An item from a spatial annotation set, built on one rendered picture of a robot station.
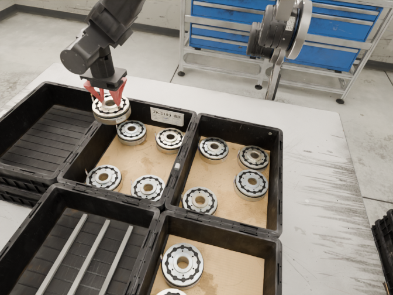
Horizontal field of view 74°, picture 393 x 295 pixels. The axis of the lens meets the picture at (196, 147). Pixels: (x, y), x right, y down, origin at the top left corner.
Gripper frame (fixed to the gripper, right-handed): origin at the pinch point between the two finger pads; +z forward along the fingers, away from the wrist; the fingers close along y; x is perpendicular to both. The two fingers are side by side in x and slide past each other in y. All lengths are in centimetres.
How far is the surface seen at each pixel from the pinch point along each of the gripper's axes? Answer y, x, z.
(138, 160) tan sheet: 6.3, -1.1, 22.8
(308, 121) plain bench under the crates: 69, 57, 38
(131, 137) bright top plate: 1.0, 5.9, 20.0
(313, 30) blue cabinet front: 81, 192, 48
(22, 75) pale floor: -181, 126, 106
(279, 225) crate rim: 51, -17, 13
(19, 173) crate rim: -18.1, -22.0, 12.5
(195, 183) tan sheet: 26.8, -4.5, 23.0
